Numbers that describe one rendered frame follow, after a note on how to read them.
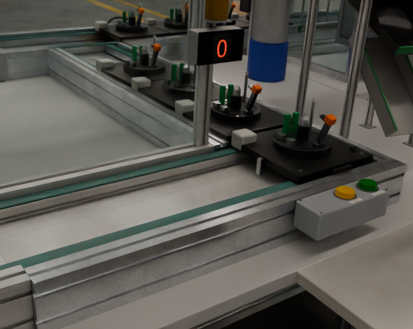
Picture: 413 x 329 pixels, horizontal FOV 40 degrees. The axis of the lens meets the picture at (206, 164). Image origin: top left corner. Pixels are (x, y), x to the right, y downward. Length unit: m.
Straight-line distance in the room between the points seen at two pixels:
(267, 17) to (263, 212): 1.26
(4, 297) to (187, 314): 0.29
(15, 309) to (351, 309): 0.56
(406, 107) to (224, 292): 0.76
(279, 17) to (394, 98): 0.82
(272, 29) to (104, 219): 1.31
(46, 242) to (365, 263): 0.61
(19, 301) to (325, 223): 0.57
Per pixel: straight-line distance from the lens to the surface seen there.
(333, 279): 1.11
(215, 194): 1.22
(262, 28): 2.25
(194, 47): 1.23
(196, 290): 1.03
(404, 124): 1.52
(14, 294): 0.91
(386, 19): 1.54
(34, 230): 1.10
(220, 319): 1.06
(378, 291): 1.11
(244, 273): 1.08
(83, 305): 0.95
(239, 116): 1.48
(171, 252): 1.00
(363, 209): 1.20
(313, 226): 1.13
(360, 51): 1.48
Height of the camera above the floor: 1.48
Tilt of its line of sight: 24 degrees down
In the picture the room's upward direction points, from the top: 4 degrees clockwise
